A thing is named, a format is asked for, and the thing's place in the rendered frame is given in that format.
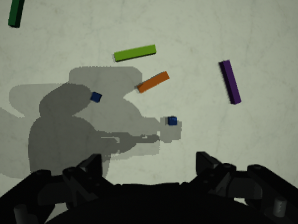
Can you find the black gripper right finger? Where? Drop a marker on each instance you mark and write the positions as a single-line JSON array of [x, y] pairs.
[[275, 195]]

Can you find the orange rod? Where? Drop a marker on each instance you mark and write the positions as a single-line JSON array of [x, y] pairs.
[[153, 82]]

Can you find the purple rod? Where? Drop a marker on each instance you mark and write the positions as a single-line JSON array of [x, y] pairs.
[[230, 82]]

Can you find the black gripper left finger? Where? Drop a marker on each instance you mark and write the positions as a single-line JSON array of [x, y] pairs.
[[20, 204]]

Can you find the lime green rod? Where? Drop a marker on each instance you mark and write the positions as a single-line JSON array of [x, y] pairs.
[[135, 53]]

